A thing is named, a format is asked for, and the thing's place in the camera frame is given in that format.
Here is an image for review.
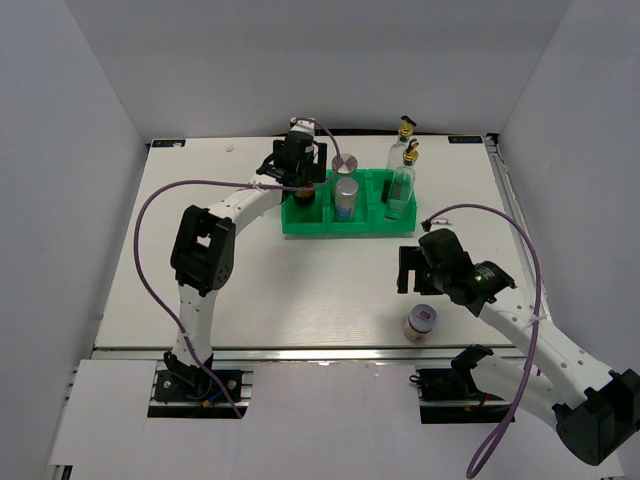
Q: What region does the silver-lid white powder jar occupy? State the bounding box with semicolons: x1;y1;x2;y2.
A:
331;153;358;180

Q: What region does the red-lid dark sauce jar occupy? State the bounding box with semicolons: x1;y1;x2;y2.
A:
292;183;316;207

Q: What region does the clear glass cruet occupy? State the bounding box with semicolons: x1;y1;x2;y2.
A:
385;139;419;220

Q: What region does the right blue table sticker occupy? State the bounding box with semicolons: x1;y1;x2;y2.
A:
447;135;484;145

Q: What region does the green three-compartment tray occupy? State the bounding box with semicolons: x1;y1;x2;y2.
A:
281;169;417;237

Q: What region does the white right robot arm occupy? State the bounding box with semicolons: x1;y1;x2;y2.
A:
397;229;639;466

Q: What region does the red-label lid small jar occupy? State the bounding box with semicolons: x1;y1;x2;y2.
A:
402;304;438;342

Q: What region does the glass cruet with dark spice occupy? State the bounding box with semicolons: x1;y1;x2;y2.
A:
381;115;417;203

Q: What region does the aluminium side rail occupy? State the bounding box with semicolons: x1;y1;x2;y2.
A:
484;134;536;305

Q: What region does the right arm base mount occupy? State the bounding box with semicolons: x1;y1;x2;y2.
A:
409;344;510;425

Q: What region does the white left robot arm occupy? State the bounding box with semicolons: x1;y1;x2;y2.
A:
164;121;327;400

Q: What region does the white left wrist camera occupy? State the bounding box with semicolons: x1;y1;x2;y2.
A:
289;117;316;137

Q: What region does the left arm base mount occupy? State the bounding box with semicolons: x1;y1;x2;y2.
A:
147;367;253;420

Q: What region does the blue-label white shaker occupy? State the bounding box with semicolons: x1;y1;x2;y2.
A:
334;177;359;221

